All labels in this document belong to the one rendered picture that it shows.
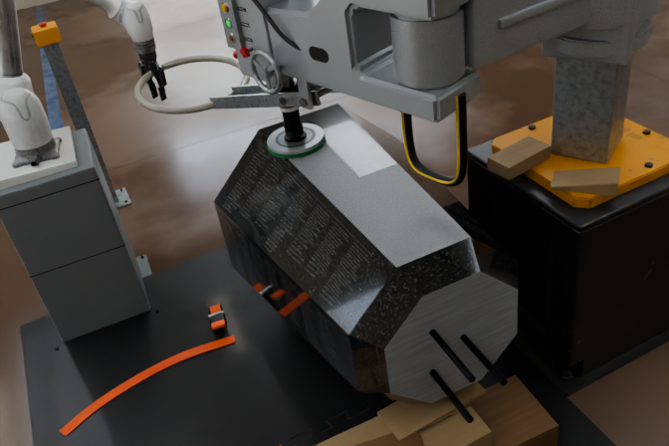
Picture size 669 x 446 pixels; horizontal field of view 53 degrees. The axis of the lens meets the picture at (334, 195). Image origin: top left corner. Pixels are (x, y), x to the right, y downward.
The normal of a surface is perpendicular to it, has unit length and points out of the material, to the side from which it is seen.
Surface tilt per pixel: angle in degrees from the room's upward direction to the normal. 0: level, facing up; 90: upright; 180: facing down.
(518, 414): 0
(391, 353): 90
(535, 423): 0
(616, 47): 90
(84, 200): 90
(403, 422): 0
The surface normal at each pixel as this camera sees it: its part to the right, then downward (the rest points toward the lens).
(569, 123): -0.55, 0.53
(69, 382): -0.14, -0.82
